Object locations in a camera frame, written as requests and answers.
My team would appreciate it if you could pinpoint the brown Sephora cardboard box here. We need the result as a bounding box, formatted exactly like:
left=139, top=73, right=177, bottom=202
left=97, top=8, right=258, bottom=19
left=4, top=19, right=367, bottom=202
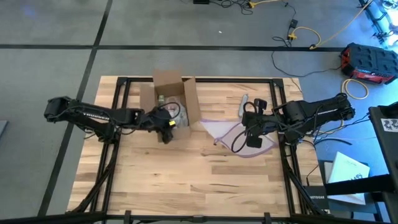
left=139, top=68, right=202, bottom=142

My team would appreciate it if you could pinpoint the white booklet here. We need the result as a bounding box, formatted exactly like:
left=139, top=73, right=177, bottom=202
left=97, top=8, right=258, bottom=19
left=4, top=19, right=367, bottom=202
left=328, top=151, right=371, bottom=206

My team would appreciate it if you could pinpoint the white mesh pouch purple trim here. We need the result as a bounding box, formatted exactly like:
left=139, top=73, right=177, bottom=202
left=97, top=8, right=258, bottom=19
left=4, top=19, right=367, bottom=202
left=200, top=119, right=279, bottom=159

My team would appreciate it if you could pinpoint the grey utility knife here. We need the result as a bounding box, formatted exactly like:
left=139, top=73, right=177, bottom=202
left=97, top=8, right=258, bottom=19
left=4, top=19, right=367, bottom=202
left=238, top=93, right=249, bottom=118

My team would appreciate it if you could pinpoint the black Netgear router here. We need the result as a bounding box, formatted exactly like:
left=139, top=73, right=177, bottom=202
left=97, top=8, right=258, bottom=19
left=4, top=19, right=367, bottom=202
left=304, top=185, right=330, bottom=211

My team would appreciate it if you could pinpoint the red black toolbox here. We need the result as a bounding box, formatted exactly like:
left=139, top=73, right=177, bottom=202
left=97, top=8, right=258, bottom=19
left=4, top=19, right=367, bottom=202
left=339, top=42, right=398, bottom=85

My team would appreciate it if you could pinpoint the black equipment stand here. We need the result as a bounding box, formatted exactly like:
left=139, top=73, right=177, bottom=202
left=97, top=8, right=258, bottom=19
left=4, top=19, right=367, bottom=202
left=323, top=102, right=398, bottom=224

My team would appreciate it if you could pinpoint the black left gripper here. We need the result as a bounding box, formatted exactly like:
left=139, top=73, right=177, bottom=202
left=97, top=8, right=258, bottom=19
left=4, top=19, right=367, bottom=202
left=144, top=108, right=175, bottom=145

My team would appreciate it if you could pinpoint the yellow extension cord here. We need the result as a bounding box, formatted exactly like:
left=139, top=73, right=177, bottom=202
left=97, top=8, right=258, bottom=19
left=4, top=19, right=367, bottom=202
left=287, top=0, right=374, bottom=50

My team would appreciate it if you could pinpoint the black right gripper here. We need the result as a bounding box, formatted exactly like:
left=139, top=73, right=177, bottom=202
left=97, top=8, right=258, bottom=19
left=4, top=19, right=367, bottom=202
left=241, top=111, right=281, bottom=149

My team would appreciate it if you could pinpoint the yellow coiled cable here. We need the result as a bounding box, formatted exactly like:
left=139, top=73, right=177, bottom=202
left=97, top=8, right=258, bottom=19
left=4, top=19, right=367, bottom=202
left=340, top=78, right=370, bottom=128

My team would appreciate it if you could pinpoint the crumpled clear plastic wrap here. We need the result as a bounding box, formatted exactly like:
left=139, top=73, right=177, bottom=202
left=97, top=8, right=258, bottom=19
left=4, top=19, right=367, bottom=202
left=157, top=95, right=190, bottom=129

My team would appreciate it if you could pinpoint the black floor cable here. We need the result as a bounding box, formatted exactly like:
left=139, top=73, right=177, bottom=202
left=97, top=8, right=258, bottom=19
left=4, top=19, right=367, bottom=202
left=271, top=37, right=343, bottom=78

